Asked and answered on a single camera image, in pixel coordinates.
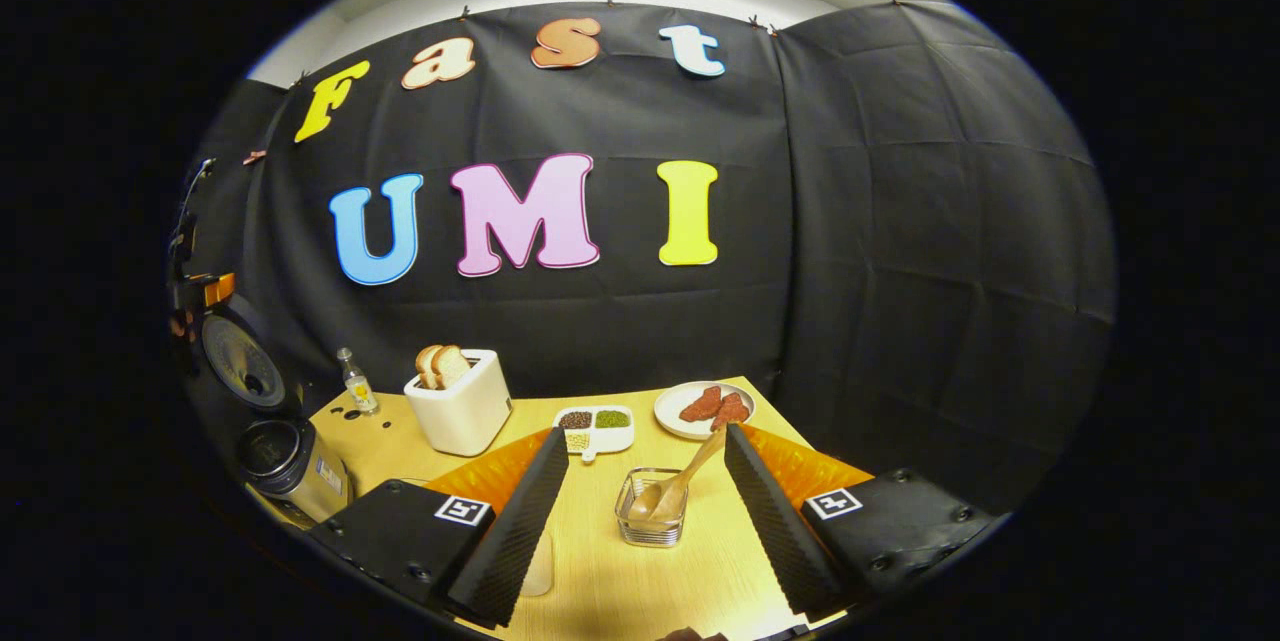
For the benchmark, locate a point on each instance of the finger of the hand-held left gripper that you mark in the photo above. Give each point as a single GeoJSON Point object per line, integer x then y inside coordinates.
{"type": "Point", "coordinates": [220, 289]}

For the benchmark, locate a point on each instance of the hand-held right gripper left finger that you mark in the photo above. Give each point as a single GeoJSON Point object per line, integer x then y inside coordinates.
{"type": "Point", "coordinates": [520, 531]}

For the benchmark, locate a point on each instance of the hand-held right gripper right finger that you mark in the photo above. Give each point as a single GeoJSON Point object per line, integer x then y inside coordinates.
{"type": "Point", "coordinates": [770, 531]}

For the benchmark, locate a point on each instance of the white rice container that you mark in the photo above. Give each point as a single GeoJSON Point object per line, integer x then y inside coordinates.
{"type": "Point", "coordinates": [540, 566]}

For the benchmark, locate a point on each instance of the wooden spoon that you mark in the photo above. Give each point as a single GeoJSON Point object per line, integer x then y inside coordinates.
{"type": "Point", "coordinates": [690, 469]}

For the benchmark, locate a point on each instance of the black silver rice cooker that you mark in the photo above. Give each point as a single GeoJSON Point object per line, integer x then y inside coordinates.
{"type": "Point", "coordinates": [300, 481]}

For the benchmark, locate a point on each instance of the white divided bean dish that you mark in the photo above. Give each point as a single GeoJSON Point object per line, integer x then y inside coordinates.
{"type": "Point", "coordinates": [595, 426]}

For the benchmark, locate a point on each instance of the white toaster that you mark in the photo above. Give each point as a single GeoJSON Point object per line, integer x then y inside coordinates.
{"type": "Point", "coordinates": [460, 416]}

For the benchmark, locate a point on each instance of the white round plate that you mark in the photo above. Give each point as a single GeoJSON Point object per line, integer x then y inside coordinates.
{"type": "Point", "coordinates": [670, 411]}

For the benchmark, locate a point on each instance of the small glass bottle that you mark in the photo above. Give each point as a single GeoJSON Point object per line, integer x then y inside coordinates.
{"type": "Point", "coordinates": [360, 396]}

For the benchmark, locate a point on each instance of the toast bread slice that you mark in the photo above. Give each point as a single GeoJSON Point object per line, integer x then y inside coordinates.
{"type": "Point", "coordinates": [452, 365]}
{"type": "Point", "coordinates": [425, 366]}

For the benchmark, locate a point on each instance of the black backdrop cloth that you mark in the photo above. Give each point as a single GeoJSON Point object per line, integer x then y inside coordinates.
{"type": "Point", "coordinates": [900, 221]}

